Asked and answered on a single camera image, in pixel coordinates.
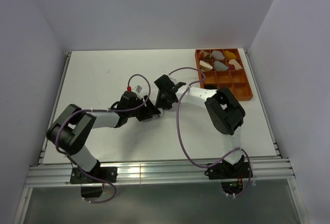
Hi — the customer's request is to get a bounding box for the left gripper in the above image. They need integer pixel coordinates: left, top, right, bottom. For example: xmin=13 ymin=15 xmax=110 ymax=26
xmin=127 ymin=95 xmax=160 ymax=121

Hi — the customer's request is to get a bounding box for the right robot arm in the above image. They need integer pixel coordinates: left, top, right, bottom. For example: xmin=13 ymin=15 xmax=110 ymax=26
xmin=154 ymin=74 xmax=247 ymax=178

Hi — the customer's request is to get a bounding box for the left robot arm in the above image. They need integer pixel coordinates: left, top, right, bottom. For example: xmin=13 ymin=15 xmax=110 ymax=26
xmin=46 ymin=91 xmax=162 ymax=182

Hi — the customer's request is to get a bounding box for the white brown rolled sock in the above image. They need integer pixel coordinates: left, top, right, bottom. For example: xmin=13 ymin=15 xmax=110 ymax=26
xmin=199 ymin=60 xmax=213 ymax=72

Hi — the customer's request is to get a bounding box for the brown orange rolled sock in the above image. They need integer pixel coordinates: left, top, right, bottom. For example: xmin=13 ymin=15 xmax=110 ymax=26
xmin=198 ymin=50 xmax=212 ymax=60

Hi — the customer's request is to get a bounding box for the grey teal rolled sock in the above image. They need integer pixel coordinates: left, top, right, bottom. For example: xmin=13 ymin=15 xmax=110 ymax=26
xmin=213 ymin=60 xmax=229 ymax=71

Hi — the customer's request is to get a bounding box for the orange compartment tray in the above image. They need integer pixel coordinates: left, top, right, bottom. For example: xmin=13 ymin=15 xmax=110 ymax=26
xmin=194 ymin=49 xmax=253 ymax=101

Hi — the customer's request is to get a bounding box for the grey white rolled sock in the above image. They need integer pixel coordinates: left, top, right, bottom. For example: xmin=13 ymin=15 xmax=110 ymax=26
xmin=211 ymin=50 xmax=225 ymax=60

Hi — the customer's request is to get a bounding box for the pink maroon rolled sock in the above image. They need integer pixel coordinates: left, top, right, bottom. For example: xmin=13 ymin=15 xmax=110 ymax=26
xmin=228 ymin=59 xmax=243 ymax=71

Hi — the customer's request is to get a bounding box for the yellow rolled sock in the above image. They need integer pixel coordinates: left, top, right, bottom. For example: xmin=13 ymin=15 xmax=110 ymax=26
xmin=224 ymin=50 xmax=237 ymax=60

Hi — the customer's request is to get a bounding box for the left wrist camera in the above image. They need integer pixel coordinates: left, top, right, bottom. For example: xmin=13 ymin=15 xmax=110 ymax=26
xmin=127 ymin=85 xmax=142 ymax=93

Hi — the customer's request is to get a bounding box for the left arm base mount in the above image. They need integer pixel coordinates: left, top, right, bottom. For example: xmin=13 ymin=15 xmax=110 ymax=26
xmin=70 ymin=167 xmax=118 ymax=184

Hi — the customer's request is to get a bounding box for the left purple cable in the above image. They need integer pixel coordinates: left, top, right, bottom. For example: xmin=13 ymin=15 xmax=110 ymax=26
xmin=55 ymin=73 xmax=152 ymax=204

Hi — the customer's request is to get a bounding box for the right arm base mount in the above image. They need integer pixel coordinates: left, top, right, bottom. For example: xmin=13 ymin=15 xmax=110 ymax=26
xmin=204 ymin=161 xmax=253 ymax=180

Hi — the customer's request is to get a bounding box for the aluminium front rail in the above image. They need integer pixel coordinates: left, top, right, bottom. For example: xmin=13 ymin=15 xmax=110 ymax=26
xmin=24 ymin=157 xmax=295 ymax=188

